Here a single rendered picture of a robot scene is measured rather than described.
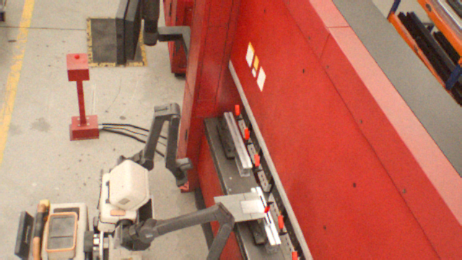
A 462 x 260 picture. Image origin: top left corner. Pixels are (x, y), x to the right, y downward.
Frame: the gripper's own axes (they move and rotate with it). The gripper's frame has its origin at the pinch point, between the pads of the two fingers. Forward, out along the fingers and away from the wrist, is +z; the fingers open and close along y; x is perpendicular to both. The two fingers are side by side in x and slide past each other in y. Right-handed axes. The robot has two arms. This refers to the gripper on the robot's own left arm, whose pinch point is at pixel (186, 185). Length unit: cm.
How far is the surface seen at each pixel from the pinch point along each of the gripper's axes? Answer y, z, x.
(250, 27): 47, -55, -65
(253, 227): -25.2, 25.3, -29.5
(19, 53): 248, 27, 167
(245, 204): -16.2, 14.2, -29.3
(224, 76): 68, -10, -38
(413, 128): -79, -93, -104
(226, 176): 14.6, 23.6, -19.6
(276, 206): -35, -4, -48
